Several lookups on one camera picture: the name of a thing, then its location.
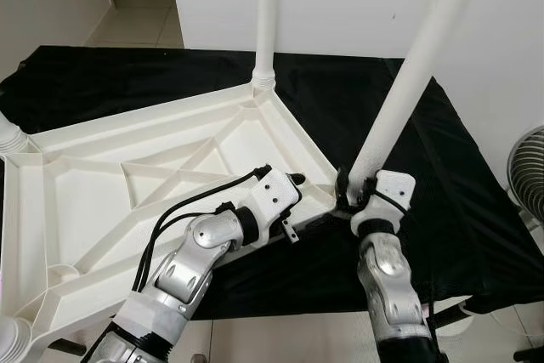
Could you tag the white plastic table top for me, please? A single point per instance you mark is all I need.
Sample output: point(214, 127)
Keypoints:
point(76, 201)

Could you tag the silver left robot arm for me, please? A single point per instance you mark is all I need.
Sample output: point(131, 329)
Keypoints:
point(183, 269)

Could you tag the black tablecloth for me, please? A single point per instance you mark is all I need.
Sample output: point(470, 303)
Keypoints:
point(314, 82)

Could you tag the white floor fan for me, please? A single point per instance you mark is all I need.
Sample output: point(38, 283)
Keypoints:
point(527, 172)

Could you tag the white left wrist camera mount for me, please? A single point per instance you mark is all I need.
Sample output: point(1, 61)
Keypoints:
point(276, 193)

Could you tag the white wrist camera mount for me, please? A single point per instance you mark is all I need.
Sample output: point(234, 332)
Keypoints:
point(276, 193)
point(395, 184)

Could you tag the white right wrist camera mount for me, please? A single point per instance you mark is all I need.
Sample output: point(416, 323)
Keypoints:
point(395, 184)

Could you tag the black table frame leg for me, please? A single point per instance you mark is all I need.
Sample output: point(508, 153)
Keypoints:
point(450, 316)
point(68, 346)

